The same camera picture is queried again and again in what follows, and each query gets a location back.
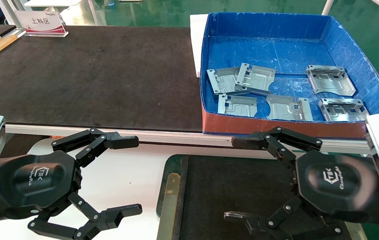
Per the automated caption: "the blue corrugated plastic box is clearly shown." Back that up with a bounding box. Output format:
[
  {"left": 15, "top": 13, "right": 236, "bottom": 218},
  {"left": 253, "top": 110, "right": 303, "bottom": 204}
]
[{"left": 200, "top": 12, "right": 379, "bottom": 140}]

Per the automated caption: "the black container with green rim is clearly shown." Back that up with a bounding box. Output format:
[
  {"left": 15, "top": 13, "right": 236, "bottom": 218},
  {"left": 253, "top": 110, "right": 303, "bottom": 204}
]
[{"left": 156, "top": 154, "right": 368, "bottom": 240}]

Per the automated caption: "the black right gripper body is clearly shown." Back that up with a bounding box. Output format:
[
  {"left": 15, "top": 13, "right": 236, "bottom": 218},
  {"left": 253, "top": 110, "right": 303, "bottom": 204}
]
[{"left": 295, "top": 151, "right": 379, "bottom": 223}]

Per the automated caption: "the white foam board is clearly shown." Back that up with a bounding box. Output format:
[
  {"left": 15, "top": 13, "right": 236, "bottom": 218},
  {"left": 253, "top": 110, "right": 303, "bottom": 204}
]
[{"left": 190, "top": 14, "right": 209, "bottom": 78}]

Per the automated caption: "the black rubber table mat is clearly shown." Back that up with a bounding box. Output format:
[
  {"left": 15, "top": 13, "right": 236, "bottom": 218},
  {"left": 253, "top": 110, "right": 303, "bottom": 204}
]
[{"left": 0, "top": 25, "right": 206, "bottom": 132}]

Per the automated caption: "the stamped grey metal bracket plate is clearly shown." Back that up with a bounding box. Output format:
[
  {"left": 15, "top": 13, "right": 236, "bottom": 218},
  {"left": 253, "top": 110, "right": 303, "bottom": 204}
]
[
  {"left": 318, "top": 98, "right": 373, "bottom": 122},
  {"left": 207, "top": 67, "right": 251, "bottom": 99},
  {"left": 265, "top": 94, "right": 313, "bottom": 121},
  {"left": 306, "top": 65, "right": 356, "bottom": 96},
  {"left": 218, "top": 94, "right": 258, "bottom": 117},
  {"left": 234, "top": 63, "right": 276, "bottom": 96}
]

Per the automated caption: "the aluminium table edge rail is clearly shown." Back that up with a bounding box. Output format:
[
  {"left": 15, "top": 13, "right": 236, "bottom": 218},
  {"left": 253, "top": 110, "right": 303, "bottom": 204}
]
[{"left": 5, "top": 124, "right": 373, "bottom": 154}]

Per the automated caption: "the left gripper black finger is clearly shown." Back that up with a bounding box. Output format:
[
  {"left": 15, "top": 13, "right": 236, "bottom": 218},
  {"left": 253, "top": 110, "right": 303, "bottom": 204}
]
[
  {"left": 28, "top": 192, "right": 142, "bottom": 240},
  {"left": 51, "top": 128, "right": 140, "bottom": 168}
]

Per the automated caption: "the white metal frame post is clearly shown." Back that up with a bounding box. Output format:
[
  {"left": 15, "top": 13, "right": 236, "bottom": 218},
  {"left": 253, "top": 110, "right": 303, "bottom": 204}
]
[{"left": 0, "top": 0, "right": 26, "bottom": 34}]

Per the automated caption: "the white background table top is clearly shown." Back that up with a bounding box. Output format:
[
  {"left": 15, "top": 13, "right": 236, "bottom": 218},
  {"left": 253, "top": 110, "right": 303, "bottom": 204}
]
[{"left": 24, "top": 0, "right": 81, "bottom": 7}]

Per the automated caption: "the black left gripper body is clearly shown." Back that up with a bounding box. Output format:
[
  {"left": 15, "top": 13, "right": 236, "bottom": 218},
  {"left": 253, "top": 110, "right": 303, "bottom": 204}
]
[{"left": 0, "top": 151, "right": 83, "bottom": 219}]

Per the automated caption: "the acrylic sign with red stripe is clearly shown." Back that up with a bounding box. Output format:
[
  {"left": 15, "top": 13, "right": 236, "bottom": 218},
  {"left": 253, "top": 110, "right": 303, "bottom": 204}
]
[{"left": 14, "top": 10, "right": 69, "bottom": 37}]

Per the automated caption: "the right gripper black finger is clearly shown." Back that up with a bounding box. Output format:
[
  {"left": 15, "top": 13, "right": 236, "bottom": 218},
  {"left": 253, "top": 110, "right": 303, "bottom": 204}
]
[
  {"left": 231, "top": 126, "right": 323, "bottom": 167},
  {"left": 224, "top": 195, "right": 343, "bottom": 240}
]

